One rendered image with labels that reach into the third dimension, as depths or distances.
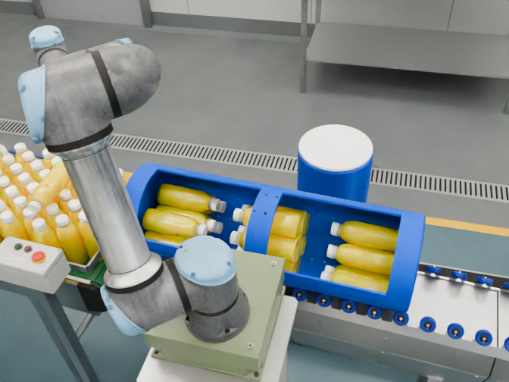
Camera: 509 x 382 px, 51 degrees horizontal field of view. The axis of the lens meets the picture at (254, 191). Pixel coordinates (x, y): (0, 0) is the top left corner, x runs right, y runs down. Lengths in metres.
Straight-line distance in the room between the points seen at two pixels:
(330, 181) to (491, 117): 2.41
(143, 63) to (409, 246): 0.85
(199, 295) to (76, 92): 0.45
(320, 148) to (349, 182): 0.17
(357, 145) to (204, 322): 1.09
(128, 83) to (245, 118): 3.10
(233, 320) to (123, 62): 0.59
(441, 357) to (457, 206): 1.81
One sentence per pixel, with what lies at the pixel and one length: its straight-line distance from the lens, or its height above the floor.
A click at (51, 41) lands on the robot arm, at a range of 1.37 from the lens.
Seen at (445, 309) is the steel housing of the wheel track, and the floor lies 0.93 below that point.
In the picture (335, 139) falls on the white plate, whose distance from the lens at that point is 2.06.
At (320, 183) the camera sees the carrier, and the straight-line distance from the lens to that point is 1.97.
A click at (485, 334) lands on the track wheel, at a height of 0.98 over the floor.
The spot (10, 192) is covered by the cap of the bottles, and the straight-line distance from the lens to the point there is 1.97.
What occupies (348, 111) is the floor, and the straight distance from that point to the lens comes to 4.04.
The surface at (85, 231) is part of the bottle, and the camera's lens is 1.80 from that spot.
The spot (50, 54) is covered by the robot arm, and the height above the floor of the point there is 1.71.
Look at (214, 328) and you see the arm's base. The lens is 1.18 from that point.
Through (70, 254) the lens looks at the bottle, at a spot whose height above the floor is 0.96.
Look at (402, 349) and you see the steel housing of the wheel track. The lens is 1.70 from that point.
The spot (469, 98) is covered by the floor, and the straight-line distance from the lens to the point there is 4.36.
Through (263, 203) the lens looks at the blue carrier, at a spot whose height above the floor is 1.23.
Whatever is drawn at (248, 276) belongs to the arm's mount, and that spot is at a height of 1.27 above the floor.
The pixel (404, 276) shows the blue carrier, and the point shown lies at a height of 1.17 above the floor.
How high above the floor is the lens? 2.29
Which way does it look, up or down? 43 degrees down
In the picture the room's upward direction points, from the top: 4 degrees counter-clockwise
